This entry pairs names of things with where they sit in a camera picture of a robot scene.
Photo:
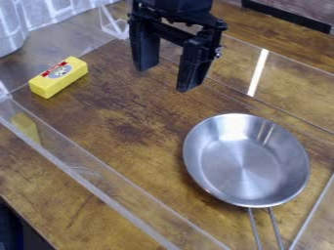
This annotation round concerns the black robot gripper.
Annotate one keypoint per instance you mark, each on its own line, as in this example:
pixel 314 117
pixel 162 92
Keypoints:
pixel 151 17

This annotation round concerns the clear acrylic enclosure wall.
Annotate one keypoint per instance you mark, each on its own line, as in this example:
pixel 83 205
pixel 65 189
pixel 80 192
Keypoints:
pixel 91 159

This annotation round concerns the yellow butter block toy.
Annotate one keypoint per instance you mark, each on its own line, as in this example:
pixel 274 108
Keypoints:
pixel 57 77

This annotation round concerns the white patterned curtain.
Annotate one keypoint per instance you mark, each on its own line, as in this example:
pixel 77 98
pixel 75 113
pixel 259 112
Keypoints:
pixel 21 16

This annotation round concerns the silver metal pan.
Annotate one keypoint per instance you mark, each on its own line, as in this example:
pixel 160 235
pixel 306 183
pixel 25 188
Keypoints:
pixel 246 160

